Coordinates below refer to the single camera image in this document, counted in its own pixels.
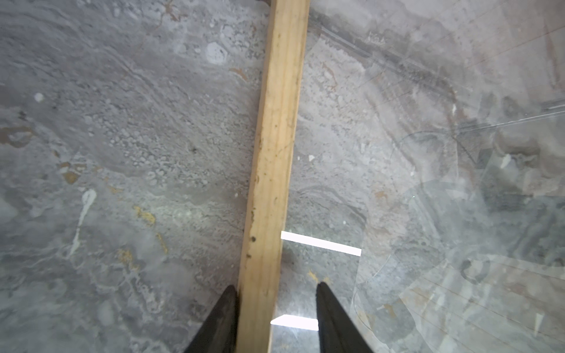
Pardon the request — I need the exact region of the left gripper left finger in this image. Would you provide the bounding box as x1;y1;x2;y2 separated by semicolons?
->
184;285;238;353

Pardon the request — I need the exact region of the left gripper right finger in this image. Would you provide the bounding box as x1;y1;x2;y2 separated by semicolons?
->
316;282;373;353

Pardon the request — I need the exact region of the transparent acrylic sheet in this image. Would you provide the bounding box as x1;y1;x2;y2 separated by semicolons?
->
272;1;564;352

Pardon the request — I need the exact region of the wooden picture frame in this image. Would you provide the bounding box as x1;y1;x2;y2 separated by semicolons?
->
235;1;310;352

